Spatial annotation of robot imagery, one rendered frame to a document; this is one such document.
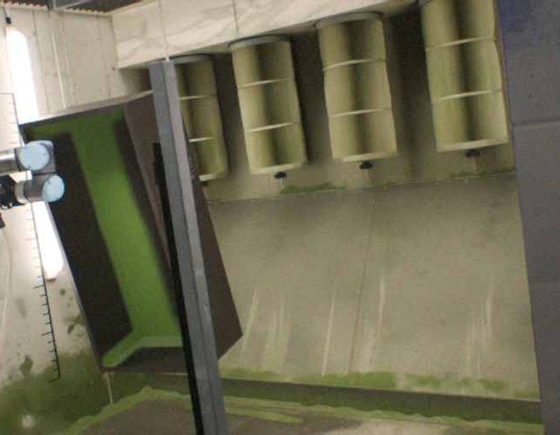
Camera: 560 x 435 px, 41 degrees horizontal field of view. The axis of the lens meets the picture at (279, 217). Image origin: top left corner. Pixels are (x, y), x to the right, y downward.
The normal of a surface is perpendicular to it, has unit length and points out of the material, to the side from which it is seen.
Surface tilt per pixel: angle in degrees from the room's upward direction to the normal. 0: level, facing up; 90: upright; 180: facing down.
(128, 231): 102
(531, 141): 90
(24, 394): 90
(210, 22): 90
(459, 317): 57
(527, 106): 90
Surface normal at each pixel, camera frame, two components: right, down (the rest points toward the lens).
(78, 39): 0.82, -0.06
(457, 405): -0.55, 0.15
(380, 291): -0.54, -0.41
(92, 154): -0.43, 0.34
